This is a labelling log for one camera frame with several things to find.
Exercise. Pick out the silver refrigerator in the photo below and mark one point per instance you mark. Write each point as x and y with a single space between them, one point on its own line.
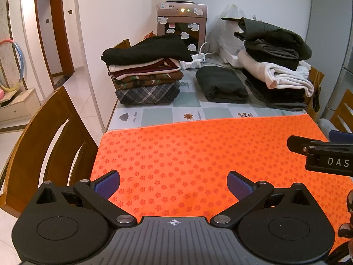
331 33

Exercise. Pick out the beige low cabinet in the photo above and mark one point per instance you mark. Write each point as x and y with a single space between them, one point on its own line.
16 107

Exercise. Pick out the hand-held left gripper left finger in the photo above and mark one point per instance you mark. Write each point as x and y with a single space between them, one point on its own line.
107 185

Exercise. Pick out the wooden dining chair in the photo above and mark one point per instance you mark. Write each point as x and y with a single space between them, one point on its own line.
33 143
343 107
122 44

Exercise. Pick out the dark olive folded garment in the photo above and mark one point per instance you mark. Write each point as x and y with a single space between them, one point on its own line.
275 34

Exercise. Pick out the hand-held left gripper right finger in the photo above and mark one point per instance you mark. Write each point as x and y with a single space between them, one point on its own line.
238 186

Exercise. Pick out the pink water dispenser with stickers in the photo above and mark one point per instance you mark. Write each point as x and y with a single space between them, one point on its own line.
176 30

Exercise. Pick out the multicoloured hula hoop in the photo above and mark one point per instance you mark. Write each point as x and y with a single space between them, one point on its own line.
22 60

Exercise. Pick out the person's right hand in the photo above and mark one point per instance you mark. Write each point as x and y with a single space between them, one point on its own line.
349 200

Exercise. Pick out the white folded garment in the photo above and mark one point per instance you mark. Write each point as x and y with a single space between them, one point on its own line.
275 74

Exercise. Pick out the dark grey folded garment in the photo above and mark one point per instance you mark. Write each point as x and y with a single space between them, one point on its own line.
220 84

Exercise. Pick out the grey checked tablecloth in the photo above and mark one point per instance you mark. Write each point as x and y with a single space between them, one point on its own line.
165 114

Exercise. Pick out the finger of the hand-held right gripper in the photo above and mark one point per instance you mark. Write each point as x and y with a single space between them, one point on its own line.
297 143
340 137

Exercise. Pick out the charcoal folded garment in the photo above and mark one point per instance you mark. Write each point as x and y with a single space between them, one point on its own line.
273 53

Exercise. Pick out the black sweater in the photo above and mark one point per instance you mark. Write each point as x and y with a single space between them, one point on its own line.
146 48

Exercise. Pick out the white power strip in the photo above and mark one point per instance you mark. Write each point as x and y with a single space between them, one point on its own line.
190 64

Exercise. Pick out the brown door frame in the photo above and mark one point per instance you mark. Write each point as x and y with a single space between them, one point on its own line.
66 47

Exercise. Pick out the white plastic bag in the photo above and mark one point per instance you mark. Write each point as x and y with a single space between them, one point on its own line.
220 38

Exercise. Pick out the orange flower-print mat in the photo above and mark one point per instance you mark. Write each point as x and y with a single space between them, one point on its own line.
179 157

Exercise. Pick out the black folded garment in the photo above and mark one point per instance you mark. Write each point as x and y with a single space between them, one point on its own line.
281 95

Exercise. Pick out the brown patterned folded garment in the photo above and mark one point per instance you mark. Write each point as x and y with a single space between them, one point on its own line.
149 81

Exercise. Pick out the stack of patterned folded clothes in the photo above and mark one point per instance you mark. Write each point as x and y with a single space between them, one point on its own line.
143 69

